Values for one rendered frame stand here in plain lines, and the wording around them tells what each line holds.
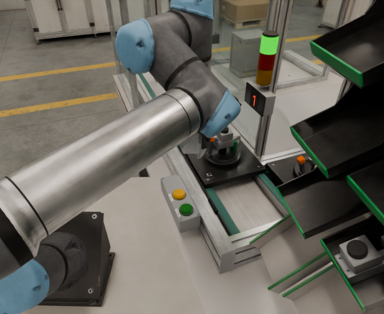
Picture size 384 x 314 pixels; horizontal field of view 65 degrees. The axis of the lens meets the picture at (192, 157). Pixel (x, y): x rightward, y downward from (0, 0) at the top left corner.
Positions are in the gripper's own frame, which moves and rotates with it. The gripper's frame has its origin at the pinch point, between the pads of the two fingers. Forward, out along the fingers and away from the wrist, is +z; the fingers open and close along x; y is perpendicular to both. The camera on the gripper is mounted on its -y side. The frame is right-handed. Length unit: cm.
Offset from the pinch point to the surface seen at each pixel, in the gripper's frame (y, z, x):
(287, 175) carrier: -36.5, 26.0, -8.1
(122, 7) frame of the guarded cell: 1, -15, -86
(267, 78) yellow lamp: -31.2, -5.4, -21.4
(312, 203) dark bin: -16.3, 1.7, 22.4
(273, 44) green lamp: -31.5, -16.0, -21.4
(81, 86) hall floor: 30, 123, -328
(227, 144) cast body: -20.2, 18.8, -23.6
